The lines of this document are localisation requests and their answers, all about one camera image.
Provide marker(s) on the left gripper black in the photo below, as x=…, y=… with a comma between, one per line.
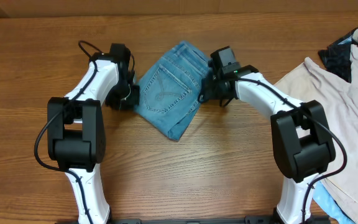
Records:
x=134, y=99

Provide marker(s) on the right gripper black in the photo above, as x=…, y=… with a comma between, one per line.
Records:
x=209, y=93

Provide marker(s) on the light blue denim jeans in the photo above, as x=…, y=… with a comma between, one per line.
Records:
x=169, y=90

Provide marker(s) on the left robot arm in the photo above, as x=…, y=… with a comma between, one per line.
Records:
x=75, y=130

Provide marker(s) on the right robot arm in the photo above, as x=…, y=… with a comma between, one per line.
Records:
x=302, y=145

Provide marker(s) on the dark patterned garment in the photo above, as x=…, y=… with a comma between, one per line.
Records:
x=336, y=56

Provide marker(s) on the beige cloth garment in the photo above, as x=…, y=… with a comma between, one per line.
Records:
x=339, y=98

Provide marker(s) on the light blue cloth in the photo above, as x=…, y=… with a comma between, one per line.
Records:
x=325, y=201

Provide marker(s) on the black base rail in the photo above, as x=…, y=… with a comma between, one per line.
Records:
x=191, y=221

